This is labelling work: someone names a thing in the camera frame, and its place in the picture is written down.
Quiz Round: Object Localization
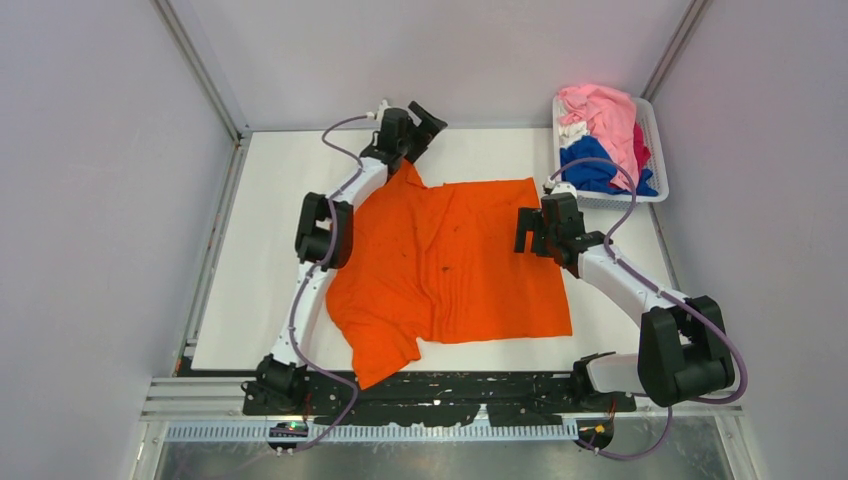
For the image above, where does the orange t shirt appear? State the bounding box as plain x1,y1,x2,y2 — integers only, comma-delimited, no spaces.
326,163,573,389

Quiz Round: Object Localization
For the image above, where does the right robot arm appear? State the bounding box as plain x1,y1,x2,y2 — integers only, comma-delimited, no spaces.
514,192,742,411

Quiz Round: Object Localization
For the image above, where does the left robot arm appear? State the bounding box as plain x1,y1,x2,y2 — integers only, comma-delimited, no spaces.
243,101,448,414

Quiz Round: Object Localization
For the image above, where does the white plastic laundry basket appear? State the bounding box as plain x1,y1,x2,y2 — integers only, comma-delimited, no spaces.
552,97,669,210

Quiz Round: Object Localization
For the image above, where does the blue t shirt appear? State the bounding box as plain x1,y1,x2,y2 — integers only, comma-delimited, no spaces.
560,136,659,197

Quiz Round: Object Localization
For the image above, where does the white t shirt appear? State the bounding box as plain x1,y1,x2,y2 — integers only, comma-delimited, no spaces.
558,121,590,149

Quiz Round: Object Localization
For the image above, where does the crimson t shirt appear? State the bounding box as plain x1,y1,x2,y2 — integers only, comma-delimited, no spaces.
633,123,652,172

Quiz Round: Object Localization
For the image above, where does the pink t shirt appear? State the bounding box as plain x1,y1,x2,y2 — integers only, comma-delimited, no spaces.
557,84,639,191

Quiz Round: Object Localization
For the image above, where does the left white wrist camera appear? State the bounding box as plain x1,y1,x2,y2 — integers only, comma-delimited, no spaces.
373,99,392,122

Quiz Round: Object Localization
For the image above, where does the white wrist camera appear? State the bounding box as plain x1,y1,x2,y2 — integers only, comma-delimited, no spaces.
373,99,392,122
542,178,578,197

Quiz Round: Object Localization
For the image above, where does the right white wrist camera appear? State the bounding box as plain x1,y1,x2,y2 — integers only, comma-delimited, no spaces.
542,178,578,197

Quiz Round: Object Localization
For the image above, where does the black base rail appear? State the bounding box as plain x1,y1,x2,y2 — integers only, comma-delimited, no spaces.
241,371,636,427

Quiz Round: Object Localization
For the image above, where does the white slotted cable duct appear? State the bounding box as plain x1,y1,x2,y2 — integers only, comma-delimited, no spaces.
164,419,578,443

